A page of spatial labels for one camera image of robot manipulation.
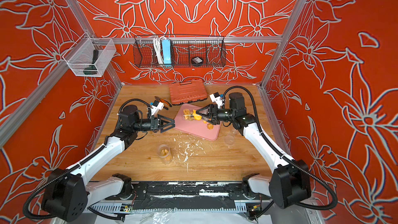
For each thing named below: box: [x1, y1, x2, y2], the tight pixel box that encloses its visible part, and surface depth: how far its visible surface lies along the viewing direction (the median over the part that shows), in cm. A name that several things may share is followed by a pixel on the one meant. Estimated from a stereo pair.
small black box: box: [191, 56, 204, 67], surface depth 97 cm
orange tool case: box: [168, 78, 208, 106], surface depth 112 cm
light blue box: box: [161, 39, 172, 67], surface depth 92 cm
